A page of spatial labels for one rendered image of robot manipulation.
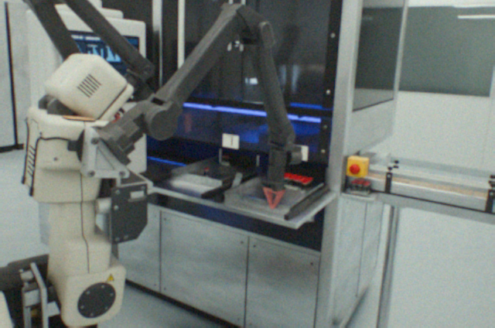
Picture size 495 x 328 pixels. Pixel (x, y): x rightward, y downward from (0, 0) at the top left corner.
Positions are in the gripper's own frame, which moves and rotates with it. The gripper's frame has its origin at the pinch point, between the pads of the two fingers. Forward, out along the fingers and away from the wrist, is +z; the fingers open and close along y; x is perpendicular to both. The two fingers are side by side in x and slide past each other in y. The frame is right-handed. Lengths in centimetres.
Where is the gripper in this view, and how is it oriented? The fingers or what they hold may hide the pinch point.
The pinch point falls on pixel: (272, 206)
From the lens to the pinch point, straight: 141.1
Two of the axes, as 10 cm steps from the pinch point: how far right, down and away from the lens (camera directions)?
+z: -0.9, 9.9, 1.3
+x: -8.6, -1.5, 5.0
